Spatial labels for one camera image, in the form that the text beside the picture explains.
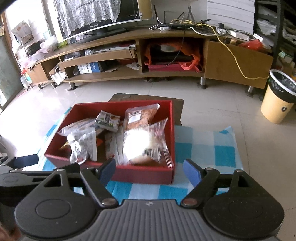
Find white red striped snack packets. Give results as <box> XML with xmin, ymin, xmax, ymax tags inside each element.
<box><xmin>105</xmin><ymin>123</ymin><xmax>124</xmax><ymax>165</ymax></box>

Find black shelving rack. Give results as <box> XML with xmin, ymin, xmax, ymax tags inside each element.
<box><xmin>254</xmin><ymin>1</ymin><xmax>295</xmax><ymax>68</ymax></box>

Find brown snack packet with barcode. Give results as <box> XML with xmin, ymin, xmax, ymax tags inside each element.
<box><xmin>123</xmin><ymin>103</ymin><xmax>160</xmax><ymax>131</ymax></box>

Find white lace cover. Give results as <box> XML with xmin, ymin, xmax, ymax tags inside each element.
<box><xmin>53</xmin><ymin>0</ymin><xmax>121</xmax><ymax>37</ymax></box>

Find yellow cable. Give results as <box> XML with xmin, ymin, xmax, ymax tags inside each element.
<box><xmin>171</xmin><ymin>19</ymin><xmax>270</xmax><ymax>81</ymax></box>

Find blue white checkered cloth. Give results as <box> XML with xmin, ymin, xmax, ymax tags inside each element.
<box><xmin>41</xmin><ymin>106</ymin><xmax>243</xmax><ymax>202</ymax></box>

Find yellow trash bin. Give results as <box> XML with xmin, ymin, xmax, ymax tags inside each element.
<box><xmin>260</xmin><ymin>69</ymin><xmax>295</xmax><ymax>124</ymax></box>

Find blue white carton box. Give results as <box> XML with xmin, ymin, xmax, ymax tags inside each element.
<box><xmin>77</xmin><ymin>62</ymin><xmax>102</xmax><ymax>74</ymax></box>

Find flat screen television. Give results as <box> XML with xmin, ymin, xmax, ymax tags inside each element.
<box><xmin>53</xmin><ymin>1</ymin><xmax>152</xmax><ymax>42</ymax></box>

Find Kaprons wafer packet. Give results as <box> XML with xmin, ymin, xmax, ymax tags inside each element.
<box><xmin>95</xmin><ymin>110</ymin><xmax>120</xmax><ymax>132</ymax></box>

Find silver snack pouch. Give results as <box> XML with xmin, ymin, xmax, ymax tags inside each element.
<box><xmin>67</xmin><ymin>128</ymin><xmax>97</xmax><ymax>165</ymax></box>

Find wooden TV stand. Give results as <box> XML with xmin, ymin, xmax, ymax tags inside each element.
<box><xmin>25</xmin><ymin>29</ymin><xmax>273</xmax><ymax>89</ymax></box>

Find red cardboard box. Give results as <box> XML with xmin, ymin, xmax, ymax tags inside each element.
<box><xmin>45</xmin><ymin>100</ymin><xmax>175</xmax><ymax>184</ymax></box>

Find white power strip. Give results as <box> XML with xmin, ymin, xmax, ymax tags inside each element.
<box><xmin>159</xmin><ymin>26</ymin><xmax>171</xmax><ymax>31</ymax></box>

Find round white cake clear bag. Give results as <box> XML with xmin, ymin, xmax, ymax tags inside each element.
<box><xmin>120</xmin><ymin>118</ymin><xmax>173</xmax><ymax>169</ymax></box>

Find orange plastic bag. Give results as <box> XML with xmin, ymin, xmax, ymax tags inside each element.
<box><xmin>144</xmin><ymin>41</ymin><xmax>203</xmax><ymax>73</ymax></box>

